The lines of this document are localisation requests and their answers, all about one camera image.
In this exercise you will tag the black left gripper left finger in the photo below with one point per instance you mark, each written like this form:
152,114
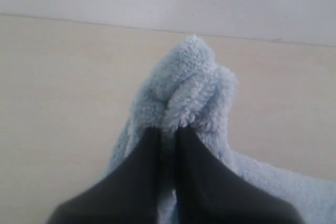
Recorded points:
128,195

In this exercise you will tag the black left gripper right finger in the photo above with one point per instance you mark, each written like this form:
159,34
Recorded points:
209,192

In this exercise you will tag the light blue terry towel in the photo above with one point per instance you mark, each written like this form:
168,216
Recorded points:
187,87

